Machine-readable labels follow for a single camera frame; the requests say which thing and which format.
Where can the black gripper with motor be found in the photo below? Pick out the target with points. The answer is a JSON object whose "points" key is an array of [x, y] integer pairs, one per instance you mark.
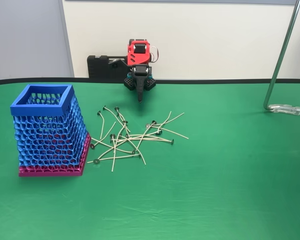
{"points": [[140, 70]]}

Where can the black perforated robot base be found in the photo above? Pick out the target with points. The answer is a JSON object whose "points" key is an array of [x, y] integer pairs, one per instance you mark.
{"points": [[128, 83]]}

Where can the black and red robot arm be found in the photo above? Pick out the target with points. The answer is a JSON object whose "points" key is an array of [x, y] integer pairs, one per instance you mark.
{"points": [[137, 58]]}

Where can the blue lattice box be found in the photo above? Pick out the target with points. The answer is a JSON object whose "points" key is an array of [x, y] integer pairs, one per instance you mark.
{"points": [[39, 107]]}

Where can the black plastic tool case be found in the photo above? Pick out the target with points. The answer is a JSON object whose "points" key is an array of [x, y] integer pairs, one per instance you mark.
{"points": [[97, 67]]}

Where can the green table cloth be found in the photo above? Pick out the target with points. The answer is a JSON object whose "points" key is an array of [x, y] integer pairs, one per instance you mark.
{"points": [[189, 187]]}

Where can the silver metal stand pole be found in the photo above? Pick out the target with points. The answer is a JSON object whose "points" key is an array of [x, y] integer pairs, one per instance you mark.
{"points": [[280, 57]]}

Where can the clear plastic stand clamp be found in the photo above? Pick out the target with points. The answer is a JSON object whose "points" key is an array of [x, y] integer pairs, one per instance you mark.
{"points": [[285, 109]]}

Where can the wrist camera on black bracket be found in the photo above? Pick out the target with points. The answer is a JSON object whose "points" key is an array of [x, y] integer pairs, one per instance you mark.
{"points": [[116, 60]]}

